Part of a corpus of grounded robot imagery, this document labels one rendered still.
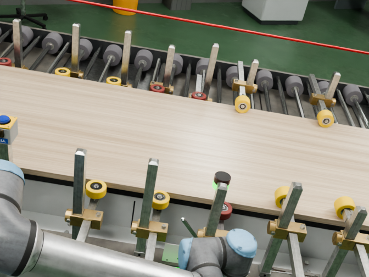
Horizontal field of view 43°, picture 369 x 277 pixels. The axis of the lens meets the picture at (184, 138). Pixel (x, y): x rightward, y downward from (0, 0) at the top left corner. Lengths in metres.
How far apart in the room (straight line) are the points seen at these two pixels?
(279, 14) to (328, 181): 4.62
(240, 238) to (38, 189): 1.02
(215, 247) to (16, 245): 0.56
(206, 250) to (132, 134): 0.98
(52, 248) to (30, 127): 1.21
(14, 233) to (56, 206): 1.13
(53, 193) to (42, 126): 0.32
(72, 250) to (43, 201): 1.09
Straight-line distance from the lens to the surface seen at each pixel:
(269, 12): 6.51
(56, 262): 1.02
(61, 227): 2.09
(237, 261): 1.34
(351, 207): 1.99
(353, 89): 3.25
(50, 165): 1.96
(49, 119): 2.23
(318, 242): 2.15
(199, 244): 1.30
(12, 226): 0.99
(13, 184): 1.07
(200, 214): 2.01
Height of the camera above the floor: 2.13
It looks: 34 degrees down
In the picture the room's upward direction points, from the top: 11 degrees clockwise
